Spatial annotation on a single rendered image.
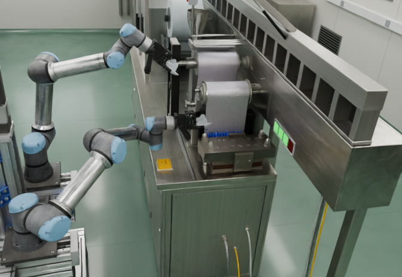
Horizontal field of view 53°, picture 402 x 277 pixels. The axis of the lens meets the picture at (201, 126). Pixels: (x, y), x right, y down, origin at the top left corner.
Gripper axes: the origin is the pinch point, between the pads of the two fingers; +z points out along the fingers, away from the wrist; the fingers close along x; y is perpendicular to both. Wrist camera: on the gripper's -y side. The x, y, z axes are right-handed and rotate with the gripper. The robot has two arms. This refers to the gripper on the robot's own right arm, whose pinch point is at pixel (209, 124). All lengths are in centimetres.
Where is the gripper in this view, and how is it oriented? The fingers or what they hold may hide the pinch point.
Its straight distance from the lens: 223.2
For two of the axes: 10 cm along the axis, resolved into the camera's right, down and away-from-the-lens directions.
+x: -2.1, -4.9, 8.5
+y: 0.6, -8.7, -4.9
